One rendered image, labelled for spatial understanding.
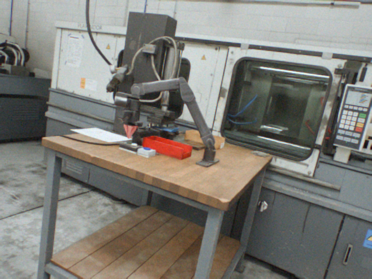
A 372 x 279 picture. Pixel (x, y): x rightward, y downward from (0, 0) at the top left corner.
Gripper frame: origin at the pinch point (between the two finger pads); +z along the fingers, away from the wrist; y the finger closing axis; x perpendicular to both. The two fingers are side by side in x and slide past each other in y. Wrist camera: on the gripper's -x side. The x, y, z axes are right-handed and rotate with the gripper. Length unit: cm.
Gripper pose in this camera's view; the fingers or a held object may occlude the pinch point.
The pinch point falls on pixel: (129, 137)
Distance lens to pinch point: 153.2
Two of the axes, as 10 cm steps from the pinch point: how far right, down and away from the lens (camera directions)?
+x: 4.2, -1.0, 9.0
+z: -2.0, 9.6, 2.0
